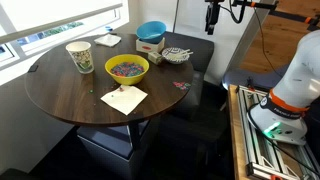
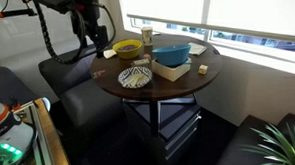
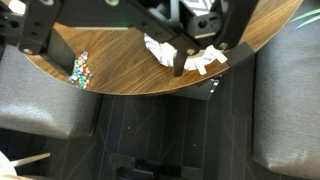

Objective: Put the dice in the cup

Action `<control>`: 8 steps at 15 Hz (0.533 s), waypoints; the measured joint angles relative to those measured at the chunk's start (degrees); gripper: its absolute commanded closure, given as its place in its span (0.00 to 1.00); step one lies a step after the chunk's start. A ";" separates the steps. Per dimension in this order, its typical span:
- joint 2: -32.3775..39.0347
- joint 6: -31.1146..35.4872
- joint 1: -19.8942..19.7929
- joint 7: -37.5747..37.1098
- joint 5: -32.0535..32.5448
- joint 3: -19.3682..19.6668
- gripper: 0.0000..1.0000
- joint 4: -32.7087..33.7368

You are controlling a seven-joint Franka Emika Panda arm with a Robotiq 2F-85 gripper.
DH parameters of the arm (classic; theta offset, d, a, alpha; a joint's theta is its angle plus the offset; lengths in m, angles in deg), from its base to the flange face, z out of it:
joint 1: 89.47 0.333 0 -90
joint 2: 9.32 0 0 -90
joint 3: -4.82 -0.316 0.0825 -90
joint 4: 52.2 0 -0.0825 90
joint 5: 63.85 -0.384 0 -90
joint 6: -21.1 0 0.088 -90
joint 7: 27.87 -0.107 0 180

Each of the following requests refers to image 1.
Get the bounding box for wooden cart board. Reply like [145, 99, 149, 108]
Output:
[227, 84, 252, 180]

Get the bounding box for small black flat device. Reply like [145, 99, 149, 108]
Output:
[27, 64, 40, 74]

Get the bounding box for black camera stand orange clamps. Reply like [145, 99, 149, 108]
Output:
[231, 0, 320, 32]

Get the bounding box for scattered colourful beads cluster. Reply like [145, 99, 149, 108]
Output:
[172, 80, 192, 92]

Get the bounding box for yellow plastic bowl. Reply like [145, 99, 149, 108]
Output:
[104, 53, 150, 86]

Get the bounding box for oblong pale wooden block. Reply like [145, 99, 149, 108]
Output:
[147, 51, 164, 66]

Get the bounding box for small white patterned bowl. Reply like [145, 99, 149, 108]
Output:
[161, 46, 191, 65]

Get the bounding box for black table leg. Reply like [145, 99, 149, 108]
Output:
[127, 120, 143, 152]

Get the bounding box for pale wooden stick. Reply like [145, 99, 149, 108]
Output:
[172, 48, 191, 57]
[169, 51, 194, 61]

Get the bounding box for white cardboard box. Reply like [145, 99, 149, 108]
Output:
[135, 36, 166, 54]

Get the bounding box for dark grey sofa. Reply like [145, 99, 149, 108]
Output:
[159, 31, 215, 120]

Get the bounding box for grey round ottoman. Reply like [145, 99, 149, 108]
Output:
[221, 64, 289, 92]

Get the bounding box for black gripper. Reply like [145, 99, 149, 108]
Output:
[204, 1, 221, 36]

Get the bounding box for aluminium profile base frame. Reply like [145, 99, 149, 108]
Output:
[235, 84, 320, 180]

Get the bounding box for colourful beads heap in bowl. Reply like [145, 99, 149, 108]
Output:
[110, 61, 146, 78]

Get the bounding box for patterned paper cup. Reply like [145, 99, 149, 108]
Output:
[65, 40, 95, 75]

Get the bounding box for folded white cloth napkin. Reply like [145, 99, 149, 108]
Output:
[93, 33, 123, 48]

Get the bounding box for thin black camera cable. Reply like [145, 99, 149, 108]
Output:
[253, 7, 284, 78]

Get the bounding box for thin black base cable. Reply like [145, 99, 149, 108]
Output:
[246, 102, 320, 178]

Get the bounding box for flat white paper napkin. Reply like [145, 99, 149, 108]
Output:
[100, 84, 149, 117]

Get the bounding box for blue plastic bowl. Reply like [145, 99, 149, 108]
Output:
[135, 20, 167, 45]

